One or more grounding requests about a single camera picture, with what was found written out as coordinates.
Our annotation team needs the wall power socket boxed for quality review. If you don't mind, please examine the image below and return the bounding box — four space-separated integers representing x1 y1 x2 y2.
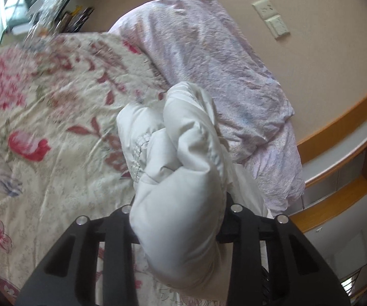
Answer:
252 0 278 20

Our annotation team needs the wall light switch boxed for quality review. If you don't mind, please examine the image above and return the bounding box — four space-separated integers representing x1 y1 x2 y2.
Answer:
264 15 290 40

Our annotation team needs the wooden curved headboard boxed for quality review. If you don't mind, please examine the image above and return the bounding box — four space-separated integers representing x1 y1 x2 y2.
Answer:
291 95 367 233

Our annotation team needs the pink crinkled pillow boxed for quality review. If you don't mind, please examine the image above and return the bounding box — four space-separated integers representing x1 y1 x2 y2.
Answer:
244 121 305 214
110 0 300 162

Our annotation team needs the floral bed quilt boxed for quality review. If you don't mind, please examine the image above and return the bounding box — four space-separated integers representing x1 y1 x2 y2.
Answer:
0 32 169 305

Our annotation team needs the beige puffy down jacket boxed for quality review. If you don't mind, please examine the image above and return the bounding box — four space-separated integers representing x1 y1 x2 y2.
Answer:
116 82 271 300

